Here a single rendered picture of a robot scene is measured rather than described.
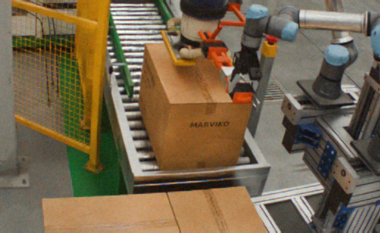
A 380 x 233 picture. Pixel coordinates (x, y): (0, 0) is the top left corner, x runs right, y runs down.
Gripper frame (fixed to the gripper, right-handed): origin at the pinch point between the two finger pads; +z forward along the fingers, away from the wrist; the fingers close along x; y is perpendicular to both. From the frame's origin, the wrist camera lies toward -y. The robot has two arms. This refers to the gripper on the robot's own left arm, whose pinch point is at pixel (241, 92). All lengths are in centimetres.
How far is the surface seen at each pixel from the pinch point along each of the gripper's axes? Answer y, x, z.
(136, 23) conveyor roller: 205, 4, 66
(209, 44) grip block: 36.6, 3.2, -1.4
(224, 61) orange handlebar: 22.0, 0.5, -1.2
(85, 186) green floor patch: 79, 51, 120
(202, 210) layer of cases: 1, 5, 65
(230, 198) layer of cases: 8, -11, 65
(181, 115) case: 29.2, 12.8, 31.0
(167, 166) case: 29, 16, 61
